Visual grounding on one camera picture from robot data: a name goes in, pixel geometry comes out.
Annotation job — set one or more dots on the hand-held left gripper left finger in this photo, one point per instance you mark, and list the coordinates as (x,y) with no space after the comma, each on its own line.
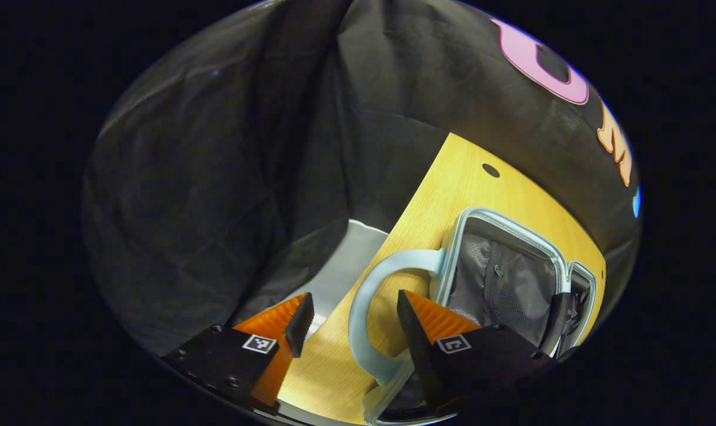
(302,325)

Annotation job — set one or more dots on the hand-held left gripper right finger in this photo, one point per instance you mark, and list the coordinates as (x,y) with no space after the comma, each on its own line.
(420,349)

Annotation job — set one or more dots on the light blue suitcase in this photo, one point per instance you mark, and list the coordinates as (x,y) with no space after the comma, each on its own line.
(500,278)

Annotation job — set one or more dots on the black backdrop cloth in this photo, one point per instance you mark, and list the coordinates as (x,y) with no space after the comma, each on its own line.
(216,177)

